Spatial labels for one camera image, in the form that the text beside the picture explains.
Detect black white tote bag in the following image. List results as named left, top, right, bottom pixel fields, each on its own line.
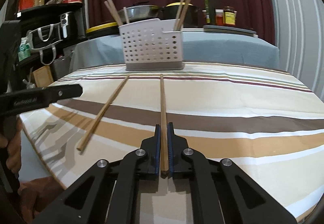
left=27, top=23, right=63, bottom=66

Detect striped tablecloth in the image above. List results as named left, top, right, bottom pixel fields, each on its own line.
left=21, top=62, right=323, bottom=220

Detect black air fryer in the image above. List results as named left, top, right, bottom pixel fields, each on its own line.
left=60, top=11, right=85, bottom=40

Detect grey cutting board tray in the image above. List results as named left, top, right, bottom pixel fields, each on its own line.
left=203, top=25, right=256, bottom=37

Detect white perforated utensil holder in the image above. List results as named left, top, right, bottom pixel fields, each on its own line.
left=119, top=18, right=184, bottom=71

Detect sauce jar yellow label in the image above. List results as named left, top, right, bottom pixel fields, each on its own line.
left=223, top=6, right=236, bottom=27

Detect grey-blue tablecloth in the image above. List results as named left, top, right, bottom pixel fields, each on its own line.
left=69, top=31, right=279, bottom=72

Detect person left hand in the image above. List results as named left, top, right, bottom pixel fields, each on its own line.
left=1, top=118, right=22, bottom=174

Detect wooden board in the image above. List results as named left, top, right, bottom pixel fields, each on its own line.
left=32, top=66, right=54, bottom=88

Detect red jar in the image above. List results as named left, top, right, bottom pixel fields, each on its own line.
left=215, top=9, right=224, bottom=26

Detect steel wok with lid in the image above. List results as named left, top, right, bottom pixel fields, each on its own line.
left=126, top=2, right=161, bottom=22

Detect black pot yellow lid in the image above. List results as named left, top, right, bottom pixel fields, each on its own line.
left=161, top=1, right=200, bottom=29

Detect black shelving unit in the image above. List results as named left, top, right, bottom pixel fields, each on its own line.
left=5, top=0, right=86, bottom=80

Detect wooden chopstick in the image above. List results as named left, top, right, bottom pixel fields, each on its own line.
left=107, top=0, right=123, bottom=26
left=160, top=74, right=169, bottom=175
left=76, top=75, right=130, bottom=154
left=177, top=0, right=191, bottom=31
left=123, top=7, right=130, bottom=24
left=104, top=1, right=123, bottom=27
left=174, top=0, right=184, bottom=31
left=174, top=0, right=191, bottom=31

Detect dark olive oil bottle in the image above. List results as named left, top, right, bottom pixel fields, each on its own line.
left=204, top=0, right=215, bottom=25

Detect green white packet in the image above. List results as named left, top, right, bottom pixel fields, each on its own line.
left=18, top=37, right=31, bottom=62

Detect yellow lidded flat pan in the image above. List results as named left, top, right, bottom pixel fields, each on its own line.
left=86, top=22, right=119, bottom=39

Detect white cabinet doors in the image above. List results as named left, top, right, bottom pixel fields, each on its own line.
left=272, top=0, right=323, bottom=99

